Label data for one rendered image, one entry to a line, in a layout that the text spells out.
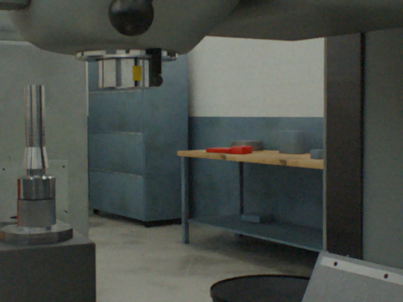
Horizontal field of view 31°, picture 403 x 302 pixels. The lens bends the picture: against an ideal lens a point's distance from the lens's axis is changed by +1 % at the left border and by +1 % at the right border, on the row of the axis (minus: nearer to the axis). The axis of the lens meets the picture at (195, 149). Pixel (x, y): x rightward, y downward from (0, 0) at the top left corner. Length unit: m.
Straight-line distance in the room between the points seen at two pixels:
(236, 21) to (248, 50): 6.76
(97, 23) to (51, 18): 0.03
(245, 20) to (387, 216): 0.34
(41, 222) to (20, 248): 0.05
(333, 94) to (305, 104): 5.82
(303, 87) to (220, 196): 1.71
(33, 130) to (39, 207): 0.09
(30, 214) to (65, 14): 0.41
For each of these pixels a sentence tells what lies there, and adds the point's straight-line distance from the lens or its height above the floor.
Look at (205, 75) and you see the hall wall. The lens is 8.07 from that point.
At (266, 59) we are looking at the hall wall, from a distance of 7.22.
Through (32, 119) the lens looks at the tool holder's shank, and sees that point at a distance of 0.92.
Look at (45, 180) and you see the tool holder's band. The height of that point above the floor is 1.18.
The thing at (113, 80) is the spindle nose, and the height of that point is 1.29.
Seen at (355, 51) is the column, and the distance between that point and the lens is 0.93.
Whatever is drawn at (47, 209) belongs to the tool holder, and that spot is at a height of 1.14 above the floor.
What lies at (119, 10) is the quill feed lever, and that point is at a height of 1.32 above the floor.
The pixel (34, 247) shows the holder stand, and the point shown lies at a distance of 0.89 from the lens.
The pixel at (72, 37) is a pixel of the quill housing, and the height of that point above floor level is 1.32.
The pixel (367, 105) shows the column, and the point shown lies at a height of 1.27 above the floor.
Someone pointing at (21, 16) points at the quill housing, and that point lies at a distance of 0.60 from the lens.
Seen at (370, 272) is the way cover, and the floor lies 1.07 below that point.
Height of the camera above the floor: 1.26
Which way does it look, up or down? 3 degrees down
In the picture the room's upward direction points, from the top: straight up
